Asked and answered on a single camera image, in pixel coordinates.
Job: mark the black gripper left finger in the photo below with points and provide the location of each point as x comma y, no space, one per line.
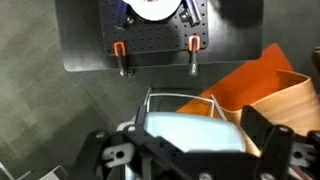
106,156

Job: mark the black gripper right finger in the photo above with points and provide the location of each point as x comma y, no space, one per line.
281,147

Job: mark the light blue cushioned chair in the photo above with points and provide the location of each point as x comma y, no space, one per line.
191,132

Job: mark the orange handled clamp left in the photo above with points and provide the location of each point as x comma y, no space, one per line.
120,53

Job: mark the orange handled clamp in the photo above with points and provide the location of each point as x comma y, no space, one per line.
194,43
120,53

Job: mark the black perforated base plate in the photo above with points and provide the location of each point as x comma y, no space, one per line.
230,31

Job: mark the orange handled clamp right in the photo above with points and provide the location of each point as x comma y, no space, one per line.
194,43

